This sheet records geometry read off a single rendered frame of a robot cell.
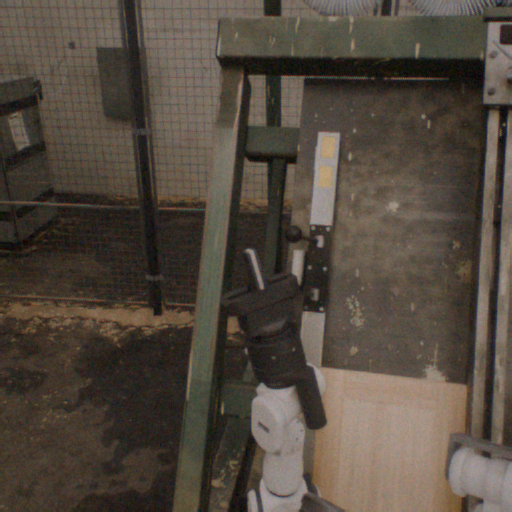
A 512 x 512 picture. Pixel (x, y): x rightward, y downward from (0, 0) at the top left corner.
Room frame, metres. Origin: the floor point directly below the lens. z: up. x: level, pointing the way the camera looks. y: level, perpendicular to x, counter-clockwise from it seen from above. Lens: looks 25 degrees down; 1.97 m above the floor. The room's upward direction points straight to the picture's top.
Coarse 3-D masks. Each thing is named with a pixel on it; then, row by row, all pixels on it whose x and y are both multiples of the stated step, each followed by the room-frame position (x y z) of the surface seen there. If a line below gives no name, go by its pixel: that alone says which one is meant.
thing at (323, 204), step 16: (320, 144) 1.22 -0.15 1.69; (336, 144) 1.21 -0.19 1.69; (320, 160) 1.20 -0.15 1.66; (336, 160) 1.19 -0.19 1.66; (336, 176) 1.17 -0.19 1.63; (320, 192) 1.16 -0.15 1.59; (320, 208) 1.14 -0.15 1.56; (304, 320) 1.01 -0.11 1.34; (320, 320) 1.01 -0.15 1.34; (304, 336) 0.99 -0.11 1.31; (320, 336) 0.99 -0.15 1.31; (320, 352) 0.97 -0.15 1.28; (304, 448) 0.87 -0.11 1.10; (304, 464) 0.85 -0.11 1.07
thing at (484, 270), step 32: (480, 128) 1.21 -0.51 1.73; (480, 160) 1.15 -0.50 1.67; (480, 192) 1.10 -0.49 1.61; (480, 224) 1.05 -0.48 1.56; (480, 256) 1.00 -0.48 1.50; (480, 288) 0.97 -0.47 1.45; (480, 320) 0.93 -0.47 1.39; (480, 352) 0.90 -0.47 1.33; (480, 384) 0.87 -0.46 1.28; (480, 416) 0.84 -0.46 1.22
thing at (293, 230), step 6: (288, 228) 1.02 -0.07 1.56; (294, 228) 1.01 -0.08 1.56; (288, 234) 1.01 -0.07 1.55; (294, 234) 1.01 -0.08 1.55; (300, 234) 1.01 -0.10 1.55; (288, 240) 1.01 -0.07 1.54; (294, 240) 1.01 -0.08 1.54; (312, 240) 1.06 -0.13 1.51; (318, 240) 1.08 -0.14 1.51; (318, 246) 1.08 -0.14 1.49
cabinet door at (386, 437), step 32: (352, 384) 0.94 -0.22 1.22; (384, 384) 0.93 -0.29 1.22; (416, 384) 0.92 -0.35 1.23; (448, 384) 0.92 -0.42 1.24; (352, 416) 0.91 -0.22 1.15; (384, 416) 0.90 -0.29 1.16; (416, 416) 0.89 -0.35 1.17; (448, 416) 0.88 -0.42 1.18; (320, 448) 0.88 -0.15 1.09; (352, 448) 0.87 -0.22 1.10; (384, 448) 0.87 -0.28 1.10; (416, 448) 0.86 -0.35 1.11; (320, 480) 0.84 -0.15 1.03; (352, 480) 0.84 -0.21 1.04; (384, 480) 0.83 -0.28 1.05; (416, 480) 0.82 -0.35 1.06; (448, 480) 0.82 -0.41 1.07
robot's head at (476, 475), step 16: (464, 448) 0.53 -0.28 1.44; (464, 464) 0.51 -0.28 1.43; (480, 464) 0.51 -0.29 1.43; (496, 464) 0.50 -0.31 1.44; (464, 480) 0.50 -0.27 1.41; (480, 480) 0.49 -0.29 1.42; (496, 480) 0.48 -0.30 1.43; (464, 496) 0.51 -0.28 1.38; (480, 496) 0.49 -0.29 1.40; (496, 496) 0.48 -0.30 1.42
